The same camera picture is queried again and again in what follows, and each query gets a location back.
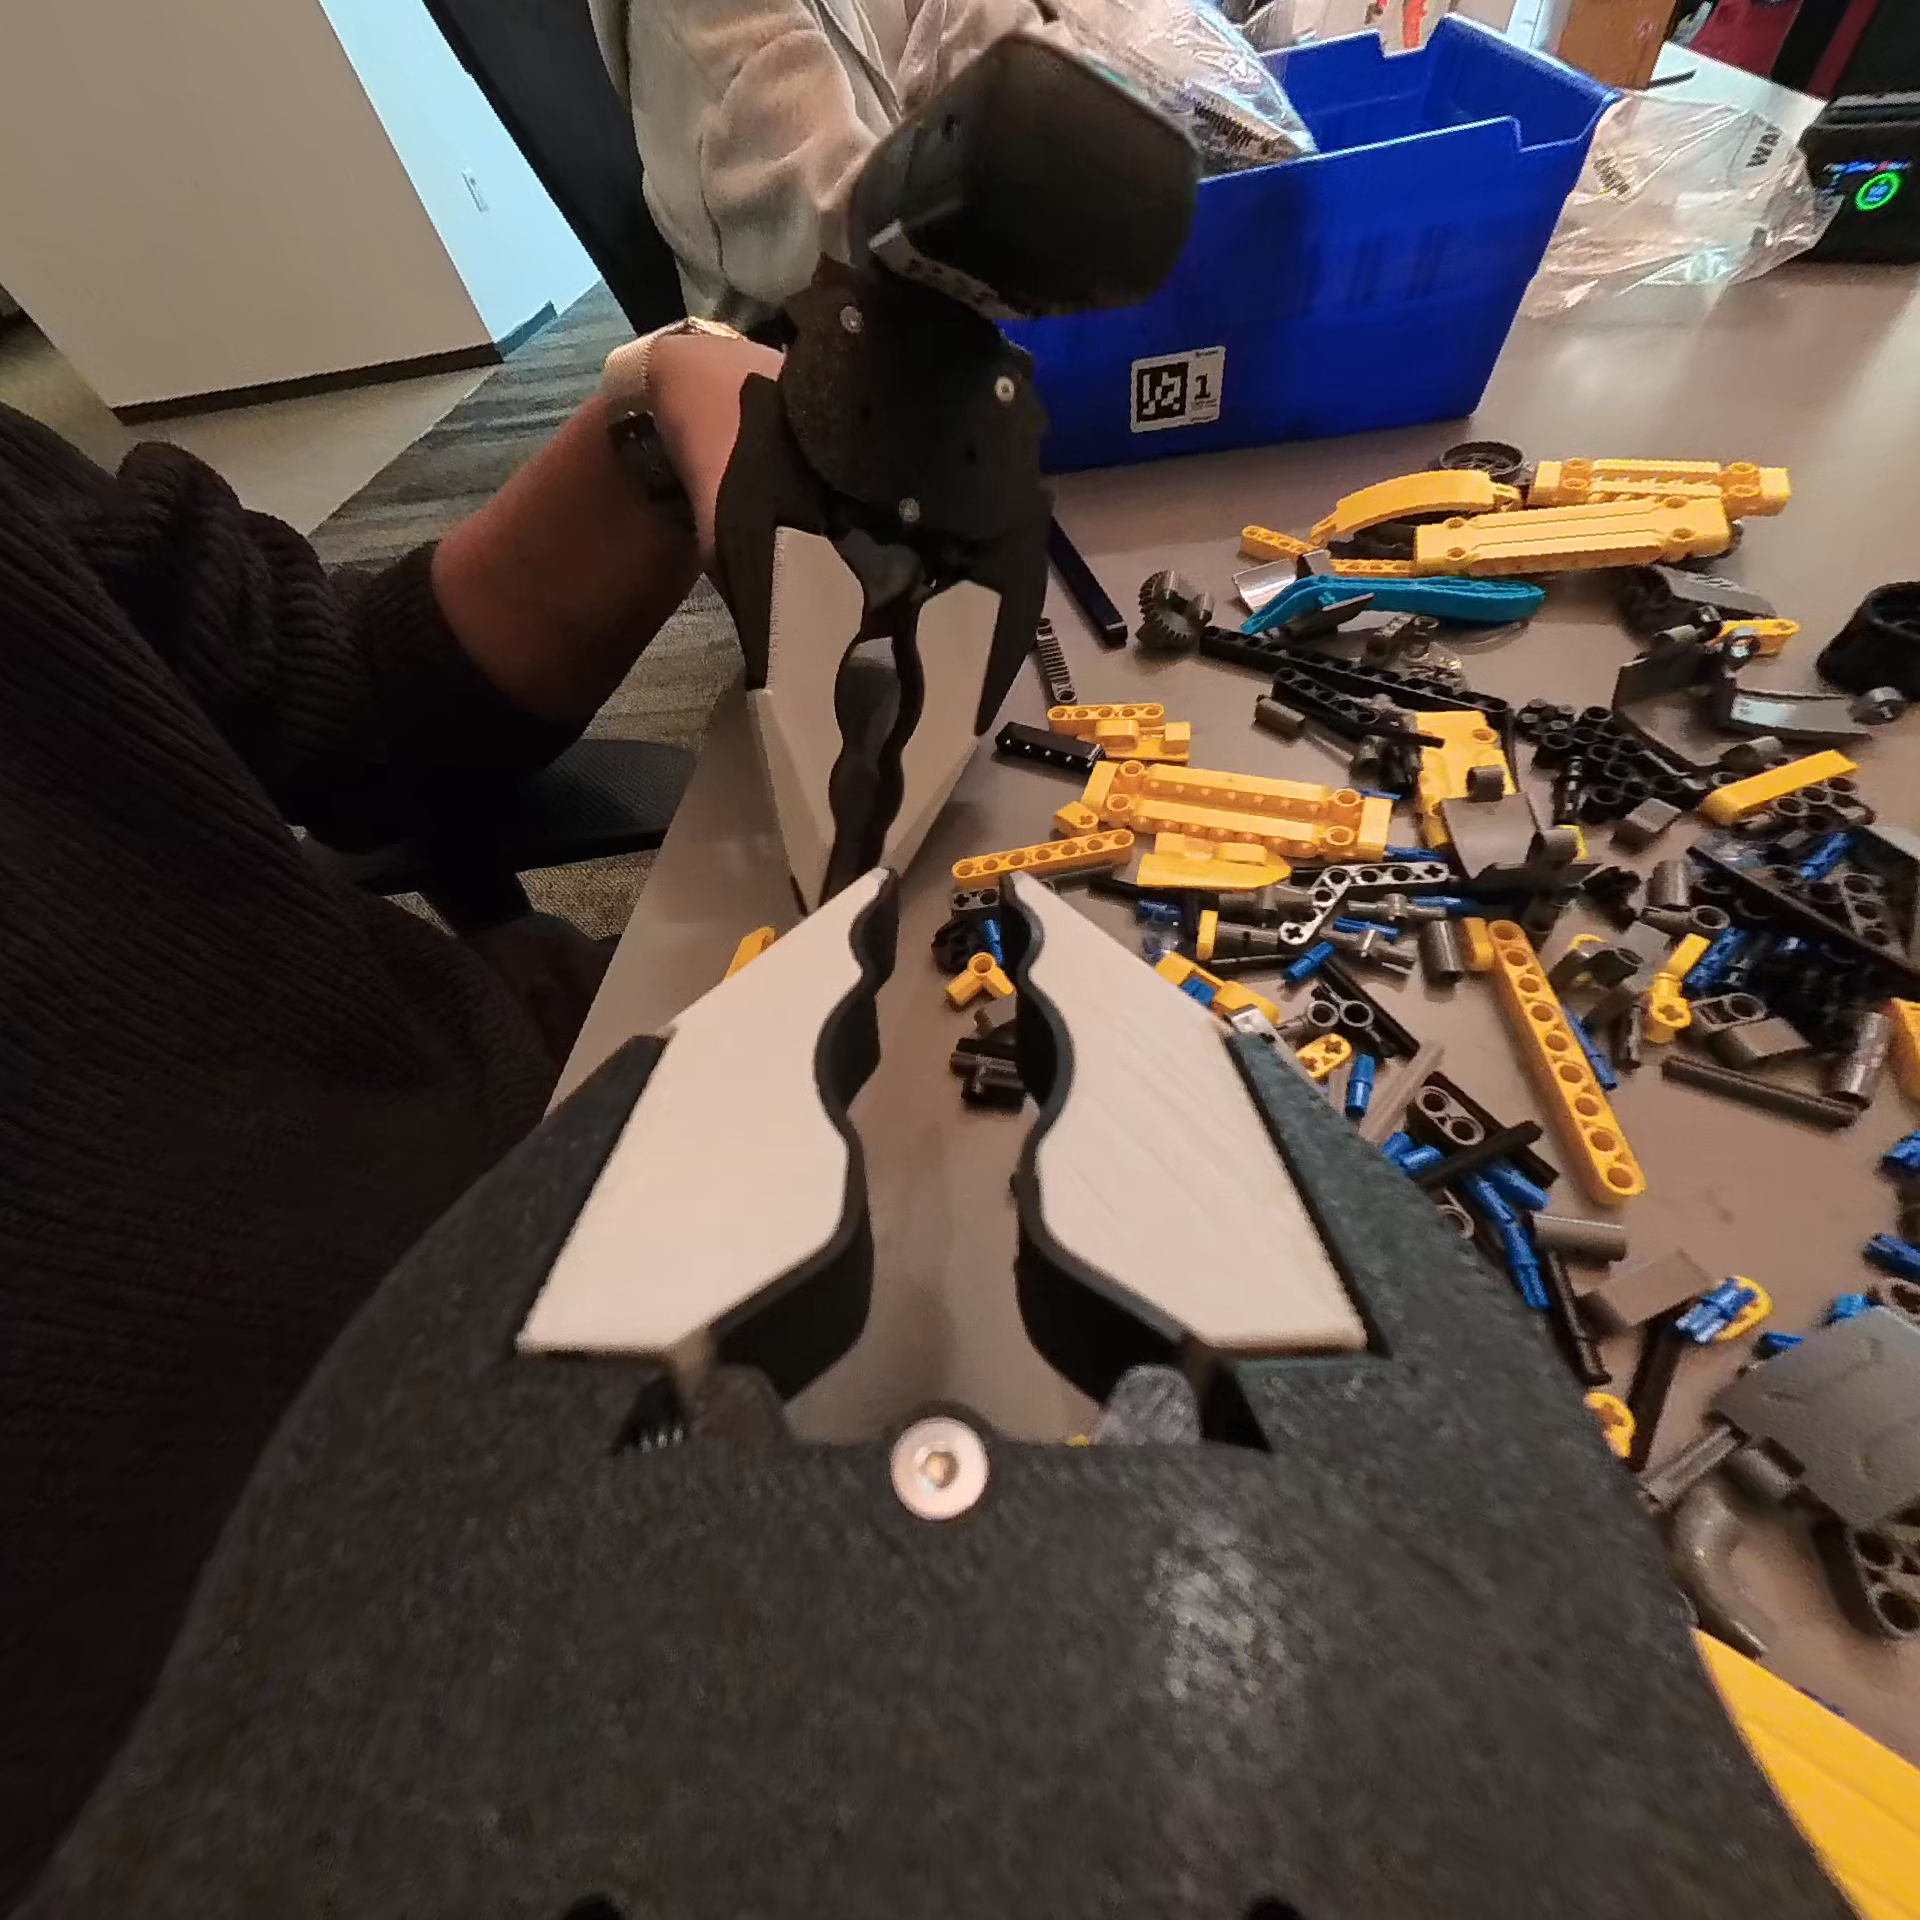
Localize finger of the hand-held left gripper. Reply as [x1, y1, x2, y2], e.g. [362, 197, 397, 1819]
[746, 526, 885, 915]
[861, 579, 1006, 893]

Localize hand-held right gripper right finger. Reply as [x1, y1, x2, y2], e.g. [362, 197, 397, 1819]
[1000, 871, 1374, 1386]

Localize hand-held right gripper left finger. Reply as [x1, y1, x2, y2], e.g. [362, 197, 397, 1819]
[516, 866, 902, 1398]

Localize person's left forearm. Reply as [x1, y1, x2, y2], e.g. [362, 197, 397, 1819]
[153, 429, 708, 900]

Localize person's left hand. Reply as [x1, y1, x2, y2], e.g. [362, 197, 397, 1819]
[644, 329, 788, 535]

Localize thin yellow holed beam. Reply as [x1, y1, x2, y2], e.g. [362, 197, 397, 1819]
[950, 828, 1141, 885]

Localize dark blue long rod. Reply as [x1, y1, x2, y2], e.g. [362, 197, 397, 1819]
[1047, 520, 1126, 653]

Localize wristwatch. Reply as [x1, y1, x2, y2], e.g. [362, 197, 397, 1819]
[601, 319, 755, 529]

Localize long yellow block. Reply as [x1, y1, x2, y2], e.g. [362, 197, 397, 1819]
[1082, 757, 1397, 866]

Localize thick yellow holed beam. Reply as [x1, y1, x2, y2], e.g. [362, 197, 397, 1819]
[1484, 917, 1649, 1203]

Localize clear plastic bag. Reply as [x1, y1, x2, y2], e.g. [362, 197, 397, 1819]
[1521, 94, 1824, 319]
[1113, 0, 1322, 164]

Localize blue plastic bin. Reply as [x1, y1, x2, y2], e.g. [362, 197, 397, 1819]
[996, 12, 1631, 474]

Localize person's dark clothing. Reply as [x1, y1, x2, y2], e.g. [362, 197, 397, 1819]
[0, 397, 692, 1920]

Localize blue curved lego panel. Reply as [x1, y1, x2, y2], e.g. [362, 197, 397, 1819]
[1240, 576, 1546, 636]

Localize pile of mixed building pieces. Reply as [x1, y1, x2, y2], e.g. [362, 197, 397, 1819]
[927, 440, 1920, 1653]

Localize black rubber tire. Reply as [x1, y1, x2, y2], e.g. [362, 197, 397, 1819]
[1819, 585, 1920, 696]

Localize yellow curved panel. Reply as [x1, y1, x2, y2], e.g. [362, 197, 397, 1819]
[1694, 1632, 1920, 1920]

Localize black device with green light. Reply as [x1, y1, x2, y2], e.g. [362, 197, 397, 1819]
[1798, 94, 1920, 264]

